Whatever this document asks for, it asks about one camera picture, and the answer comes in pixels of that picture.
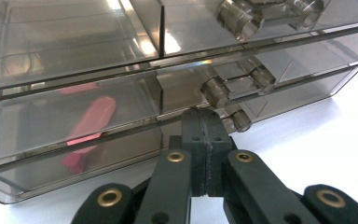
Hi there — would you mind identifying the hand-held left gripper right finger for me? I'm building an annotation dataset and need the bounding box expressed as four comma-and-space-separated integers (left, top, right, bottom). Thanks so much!
202, 107, 233, 198

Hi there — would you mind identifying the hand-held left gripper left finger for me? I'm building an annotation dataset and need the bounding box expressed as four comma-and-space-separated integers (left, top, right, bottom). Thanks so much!
181, 106, 208, 198

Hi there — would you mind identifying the smoky transparent drawer cabinet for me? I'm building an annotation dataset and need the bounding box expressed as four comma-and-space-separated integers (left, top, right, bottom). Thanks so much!
0, 0, 358, 205

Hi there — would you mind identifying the small pink eraser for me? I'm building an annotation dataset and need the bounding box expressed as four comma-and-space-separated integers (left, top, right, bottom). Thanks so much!
60, 95, 118, 175

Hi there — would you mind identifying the smoky transparent bottom drawer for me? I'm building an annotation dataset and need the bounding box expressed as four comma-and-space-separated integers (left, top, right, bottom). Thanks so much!
0, 104, 254, 205

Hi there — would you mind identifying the smoky transparent middle drawer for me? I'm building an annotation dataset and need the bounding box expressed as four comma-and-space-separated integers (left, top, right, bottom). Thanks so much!
0, 29, 358, 167

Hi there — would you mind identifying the smoky transparent top drawer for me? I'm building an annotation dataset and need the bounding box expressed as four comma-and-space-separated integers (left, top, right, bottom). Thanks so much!
0, 0, 358, 93

